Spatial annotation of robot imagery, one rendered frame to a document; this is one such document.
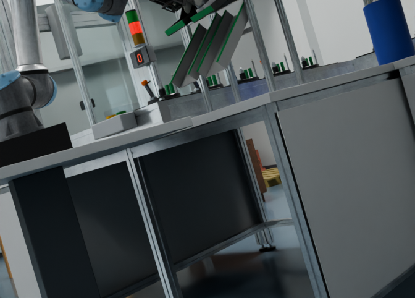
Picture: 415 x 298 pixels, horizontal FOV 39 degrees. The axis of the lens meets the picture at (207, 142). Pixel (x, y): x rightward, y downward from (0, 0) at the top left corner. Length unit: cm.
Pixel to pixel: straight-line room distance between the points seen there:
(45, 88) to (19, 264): 145
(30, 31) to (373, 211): 130
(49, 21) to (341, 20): 407
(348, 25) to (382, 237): 491
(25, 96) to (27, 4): 33
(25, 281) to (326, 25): 482
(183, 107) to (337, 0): 477
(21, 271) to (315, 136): 201
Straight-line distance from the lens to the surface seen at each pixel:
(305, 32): 718
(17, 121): 199
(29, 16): 215
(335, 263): 182
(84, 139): 261
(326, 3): 701
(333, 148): 189
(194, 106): 229
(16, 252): 334
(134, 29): 266
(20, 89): 202
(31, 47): 214
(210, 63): 213
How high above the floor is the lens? 79
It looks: 1 degrees down
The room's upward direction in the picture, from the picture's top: 16 degrees counter-clockwise
